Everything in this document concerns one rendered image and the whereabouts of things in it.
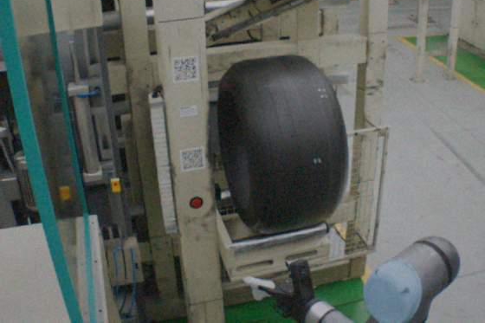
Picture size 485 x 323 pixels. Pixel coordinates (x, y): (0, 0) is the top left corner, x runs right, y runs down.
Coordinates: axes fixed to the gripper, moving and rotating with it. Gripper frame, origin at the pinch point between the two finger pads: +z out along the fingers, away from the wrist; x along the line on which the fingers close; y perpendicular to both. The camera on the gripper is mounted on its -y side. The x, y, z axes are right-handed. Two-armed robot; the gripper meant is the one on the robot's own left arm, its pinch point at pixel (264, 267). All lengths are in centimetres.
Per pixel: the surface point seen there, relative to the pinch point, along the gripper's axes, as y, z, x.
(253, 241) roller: 12.3, 26.2, 18.3
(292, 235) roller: 11.3, 20.6, 30.5
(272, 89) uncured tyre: -40, 25, 19
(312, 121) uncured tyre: -33.0, 13.2, 24.6
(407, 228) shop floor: 82, 67, 183
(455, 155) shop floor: 68, 99, 289
